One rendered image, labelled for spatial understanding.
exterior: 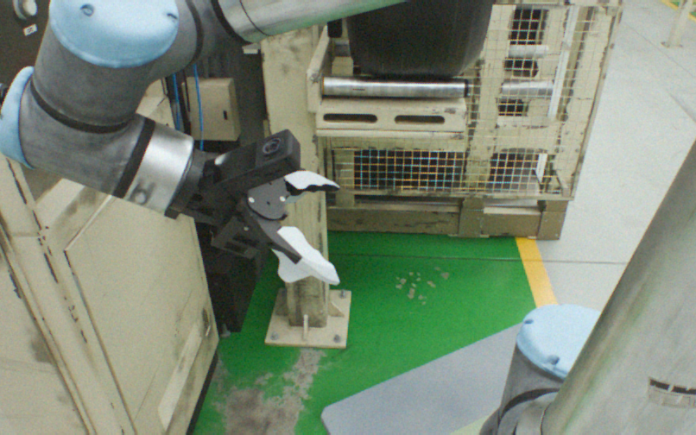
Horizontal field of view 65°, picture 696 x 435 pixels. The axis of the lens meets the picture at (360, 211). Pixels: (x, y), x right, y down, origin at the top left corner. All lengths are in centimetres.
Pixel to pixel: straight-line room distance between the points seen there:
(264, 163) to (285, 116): 88
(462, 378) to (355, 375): 80
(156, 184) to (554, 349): 48
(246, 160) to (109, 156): 13
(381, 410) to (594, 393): 53
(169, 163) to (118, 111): 8
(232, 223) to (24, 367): 64
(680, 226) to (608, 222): 223
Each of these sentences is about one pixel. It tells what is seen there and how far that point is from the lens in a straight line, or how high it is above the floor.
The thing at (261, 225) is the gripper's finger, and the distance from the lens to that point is 60.
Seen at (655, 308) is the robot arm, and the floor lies 112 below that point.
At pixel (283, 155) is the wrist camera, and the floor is 111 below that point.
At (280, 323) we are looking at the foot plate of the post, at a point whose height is 1.
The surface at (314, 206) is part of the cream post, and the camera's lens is 157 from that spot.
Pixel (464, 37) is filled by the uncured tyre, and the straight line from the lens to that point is 118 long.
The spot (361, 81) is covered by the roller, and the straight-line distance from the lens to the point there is 131.
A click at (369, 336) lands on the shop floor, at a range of 188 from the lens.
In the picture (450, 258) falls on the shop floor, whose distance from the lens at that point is 222.
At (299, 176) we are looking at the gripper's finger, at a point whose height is 104.
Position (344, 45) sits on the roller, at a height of 92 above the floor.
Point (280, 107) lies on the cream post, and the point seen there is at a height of 82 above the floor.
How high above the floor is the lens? 138
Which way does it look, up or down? 34 degrees down
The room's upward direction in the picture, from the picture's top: straight up
